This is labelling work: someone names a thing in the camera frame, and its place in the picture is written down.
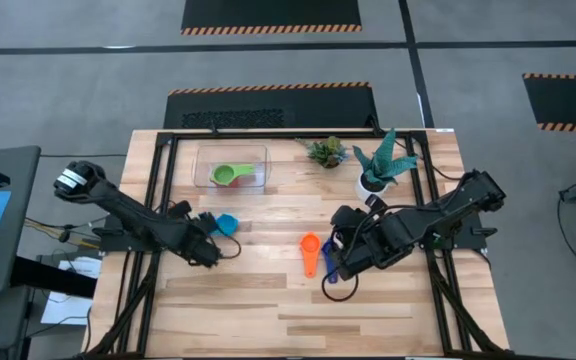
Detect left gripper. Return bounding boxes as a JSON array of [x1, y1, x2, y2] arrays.
[[170, 199, 222, 269]]

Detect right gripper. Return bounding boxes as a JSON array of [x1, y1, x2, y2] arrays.
[[330, 193, 399, 281]]

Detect teal measuring cup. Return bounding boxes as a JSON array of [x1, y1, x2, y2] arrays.
[[211, 213, 241, 238]]

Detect green measuring cup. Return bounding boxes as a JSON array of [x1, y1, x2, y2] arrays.
[[209, 162, 258, 188]]

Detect orange measuring cup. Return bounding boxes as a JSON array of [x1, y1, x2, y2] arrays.
[[298, 231, 322, 279]]

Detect purple measuring cup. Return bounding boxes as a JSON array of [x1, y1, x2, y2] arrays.
[[320, 238, 340, 285]]

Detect clear plastic basket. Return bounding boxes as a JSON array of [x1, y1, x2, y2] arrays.
[[191, 143, 273, 196]]

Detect snake plant in white pot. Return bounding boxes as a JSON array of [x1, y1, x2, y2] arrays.
[[351, 127, 419, 204]]

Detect succulent in black pot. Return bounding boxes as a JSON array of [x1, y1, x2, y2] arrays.
[[295, 135, 350, 170]]

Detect black hazard-striped floor mat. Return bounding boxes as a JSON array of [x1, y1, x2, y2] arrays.
[[180, 0, 363, 36], [162, 82, 380, 130], [522, 73, 576, 135]]

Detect black monitor stand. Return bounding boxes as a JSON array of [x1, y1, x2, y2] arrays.
[[10, 254, 98, 300]]

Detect white paper sheets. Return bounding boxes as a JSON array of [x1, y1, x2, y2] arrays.
[[40, 256, 103, 326]]

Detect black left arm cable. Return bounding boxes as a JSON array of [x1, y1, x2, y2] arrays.
[[217, 233, 243, 261]]

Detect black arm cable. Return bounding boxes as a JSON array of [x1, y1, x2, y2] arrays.
[[217, 233, 243, 261], [320, 269, 360, 303]]

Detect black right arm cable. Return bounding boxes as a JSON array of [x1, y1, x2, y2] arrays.
[[320, 269, 360, 303]]

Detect black aluminium table frame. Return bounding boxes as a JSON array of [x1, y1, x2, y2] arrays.
[[75, 127, 517, 360]]

